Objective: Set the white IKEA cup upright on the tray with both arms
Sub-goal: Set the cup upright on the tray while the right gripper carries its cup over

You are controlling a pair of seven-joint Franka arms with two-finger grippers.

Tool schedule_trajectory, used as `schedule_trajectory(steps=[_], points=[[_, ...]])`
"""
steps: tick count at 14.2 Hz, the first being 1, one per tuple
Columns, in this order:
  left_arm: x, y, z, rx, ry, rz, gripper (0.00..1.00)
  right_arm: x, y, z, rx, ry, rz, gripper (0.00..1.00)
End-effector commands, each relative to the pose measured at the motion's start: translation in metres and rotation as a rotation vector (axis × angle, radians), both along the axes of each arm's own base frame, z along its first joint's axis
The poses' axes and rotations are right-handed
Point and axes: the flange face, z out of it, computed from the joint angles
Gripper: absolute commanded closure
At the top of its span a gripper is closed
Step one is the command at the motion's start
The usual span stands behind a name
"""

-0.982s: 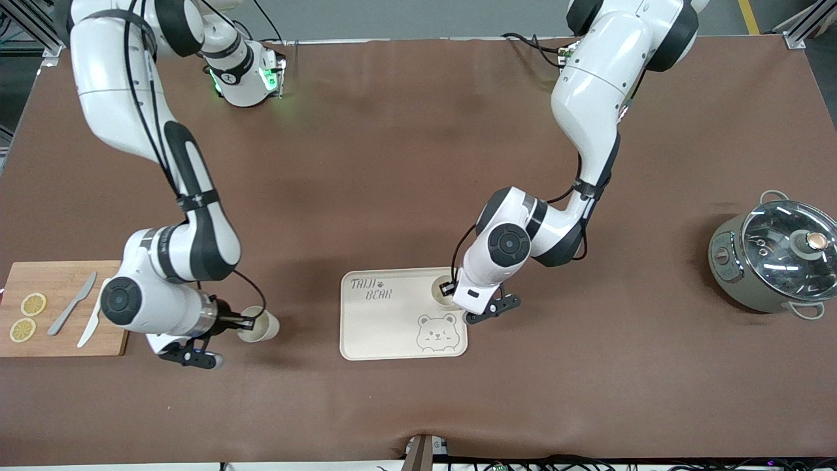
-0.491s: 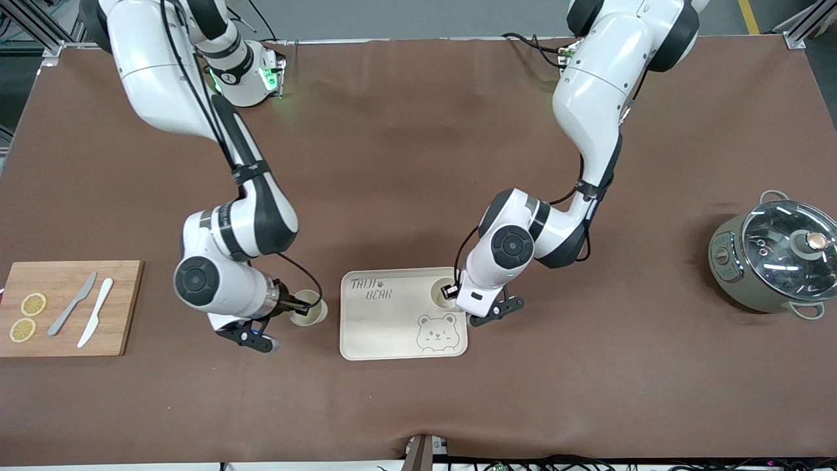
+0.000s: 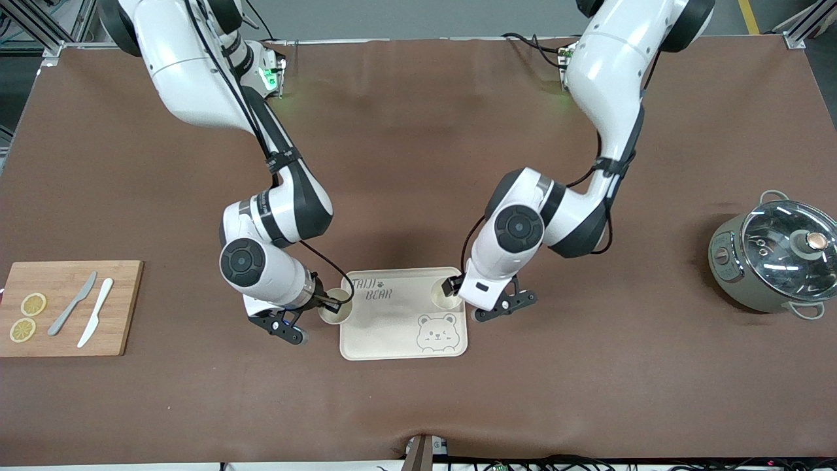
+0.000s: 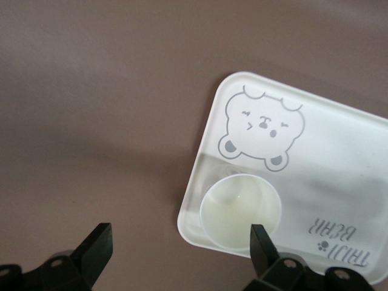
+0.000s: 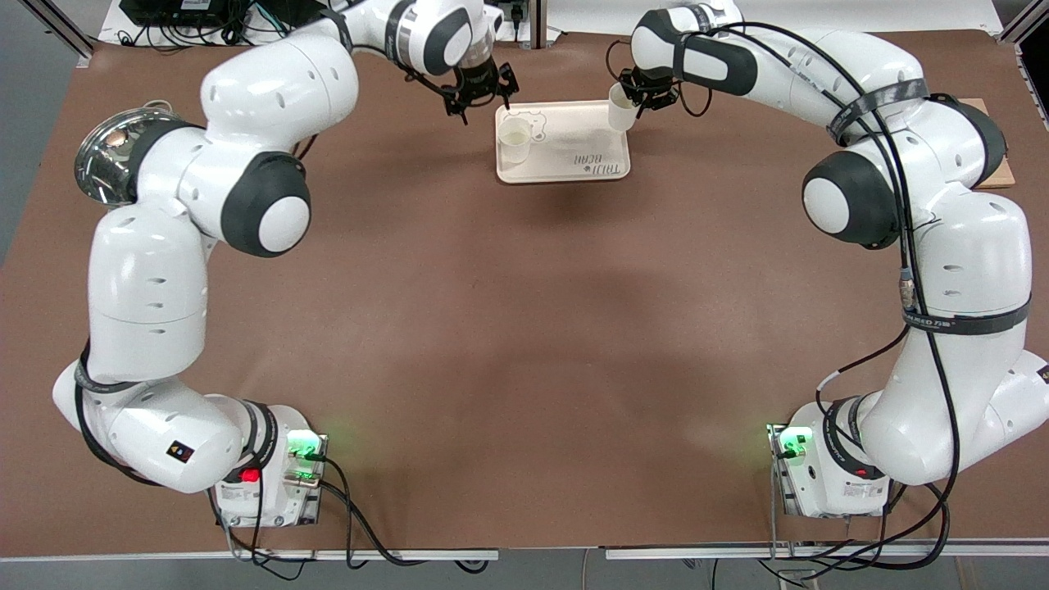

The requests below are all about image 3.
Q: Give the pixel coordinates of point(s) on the white plastic cup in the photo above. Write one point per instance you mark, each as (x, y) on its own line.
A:
(337, 317)
(438, 299)

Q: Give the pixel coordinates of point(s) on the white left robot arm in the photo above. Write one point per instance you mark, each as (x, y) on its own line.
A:
(608, 72)

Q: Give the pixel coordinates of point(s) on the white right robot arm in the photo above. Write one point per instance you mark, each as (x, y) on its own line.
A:
(189, 65)

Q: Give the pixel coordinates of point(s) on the cream bear print tray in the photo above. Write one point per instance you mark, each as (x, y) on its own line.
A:
(392, 330)

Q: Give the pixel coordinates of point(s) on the wooden cutting board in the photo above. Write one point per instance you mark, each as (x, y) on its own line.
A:
(124, 327)

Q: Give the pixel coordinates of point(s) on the white plastic knife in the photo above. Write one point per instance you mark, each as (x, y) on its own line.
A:
(95, 313)

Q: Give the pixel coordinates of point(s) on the grey plastic knife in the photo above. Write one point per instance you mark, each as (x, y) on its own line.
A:
(72, 304)

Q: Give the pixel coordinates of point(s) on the sage green electric pot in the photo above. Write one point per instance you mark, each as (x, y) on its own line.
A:
(729, 275)

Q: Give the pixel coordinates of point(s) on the lemon slice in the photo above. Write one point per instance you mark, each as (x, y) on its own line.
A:
(22, 330)
(33, 304)

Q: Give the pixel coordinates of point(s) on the brown mounting post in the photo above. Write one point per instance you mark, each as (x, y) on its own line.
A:
(420, 458)

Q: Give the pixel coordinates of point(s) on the aluminium frame strut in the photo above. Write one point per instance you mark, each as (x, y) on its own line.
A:
(52, 49)
(794, 39)

